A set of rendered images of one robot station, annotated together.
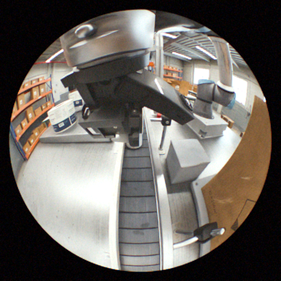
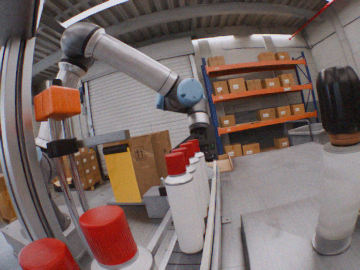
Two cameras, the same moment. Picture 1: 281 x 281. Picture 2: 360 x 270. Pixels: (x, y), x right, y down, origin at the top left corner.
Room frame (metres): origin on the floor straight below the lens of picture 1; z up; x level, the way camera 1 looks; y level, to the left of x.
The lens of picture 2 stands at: (0.72, 0.11, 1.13)
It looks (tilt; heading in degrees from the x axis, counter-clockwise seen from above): 3 degrees down; 194
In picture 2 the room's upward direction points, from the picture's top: 10 degrees counter-clockwise
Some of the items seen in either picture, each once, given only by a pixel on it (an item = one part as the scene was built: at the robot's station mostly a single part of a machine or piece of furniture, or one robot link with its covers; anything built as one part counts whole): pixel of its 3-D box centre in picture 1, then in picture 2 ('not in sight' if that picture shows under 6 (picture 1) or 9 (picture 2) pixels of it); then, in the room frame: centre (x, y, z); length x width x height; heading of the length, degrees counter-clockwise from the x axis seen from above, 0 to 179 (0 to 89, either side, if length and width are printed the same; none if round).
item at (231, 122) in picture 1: (226, 121); not in sight; (2.45, -3.78, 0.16); 0.65 x 0.54 x 0.32; 14
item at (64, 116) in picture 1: (62, 115); not in sight; (0.41, 0.50, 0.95); 0.20 x 0.20 x 0.14
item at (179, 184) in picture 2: not in sight; (184, 207); (0.42, 0.02, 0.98); 0.05 x 0.05 x 0.20
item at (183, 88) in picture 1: (180, 87); not in sight; (2.19, -0.97, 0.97); 0.51 x 0.39 x 0.37; 105
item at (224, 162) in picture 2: not in sight; (210, 164); (-0.42, -0.01, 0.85); 0.30 x 0.26 x 0.04; 2
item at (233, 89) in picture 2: not in sight; (267, 105); (-3.59, 1.26, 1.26); 2.78 x 0.61 x 2.51; 99
